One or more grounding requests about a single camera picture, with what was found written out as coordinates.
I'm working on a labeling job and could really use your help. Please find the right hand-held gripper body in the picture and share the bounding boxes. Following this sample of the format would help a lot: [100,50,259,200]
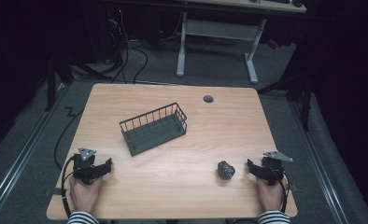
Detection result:
[261,150,294,187]

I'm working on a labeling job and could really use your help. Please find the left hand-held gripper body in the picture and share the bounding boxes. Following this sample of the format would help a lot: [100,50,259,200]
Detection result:
[72,147,98,186]

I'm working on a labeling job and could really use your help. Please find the dark speckled scouring ball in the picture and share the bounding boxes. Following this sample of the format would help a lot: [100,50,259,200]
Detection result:
[217,160,236,181]

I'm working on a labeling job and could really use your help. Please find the dark wire basket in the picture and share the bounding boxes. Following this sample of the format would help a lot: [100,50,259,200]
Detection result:
[119,102,189,157]

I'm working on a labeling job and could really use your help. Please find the person's right hand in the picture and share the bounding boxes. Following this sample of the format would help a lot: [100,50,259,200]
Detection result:
[255,175,289,213]

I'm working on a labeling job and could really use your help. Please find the person's left hand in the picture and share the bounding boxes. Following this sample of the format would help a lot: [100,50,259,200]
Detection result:
[68,175,104,215]

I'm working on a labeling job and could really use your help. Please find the black metal stand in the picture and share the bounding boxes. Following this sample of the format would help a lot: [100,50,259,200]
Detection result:
[256,70,315,133]
[44,55,76,113]

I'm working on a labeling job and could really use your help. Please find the white-framed wooden desk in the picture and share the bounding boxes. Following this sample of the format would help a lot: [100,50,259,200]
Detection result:
[176,0,308,85]

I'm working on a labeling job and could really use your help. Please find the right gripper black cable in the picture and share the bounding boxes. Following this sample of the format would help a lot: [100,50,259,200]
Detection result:
[265,163,290,215]

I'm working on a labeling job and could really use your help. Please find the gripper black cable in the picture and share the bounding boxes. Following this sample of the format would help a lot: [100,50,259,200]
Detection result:
[60,154,78,219]
[265,163,290,215]

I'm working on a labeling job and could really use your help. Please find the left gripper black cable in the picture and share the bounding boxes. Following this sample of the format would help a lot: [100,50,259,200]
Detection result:
[60,154,78,219]

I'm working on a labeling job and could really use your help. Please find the black floor cable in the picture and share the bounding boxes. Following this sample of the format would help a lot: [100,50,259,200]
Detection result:
[53,106,85,171]

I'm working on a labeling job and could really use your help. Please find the metal floor rail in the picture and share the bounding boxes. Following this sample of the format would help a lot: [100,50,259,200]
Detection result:
[0,83,70,218]
[289,101,350,224]

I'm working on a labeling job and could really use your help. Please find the bundle of black floor cables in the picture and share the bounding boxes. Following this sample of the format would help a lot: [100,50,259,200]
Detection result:
[107,18,149,85]

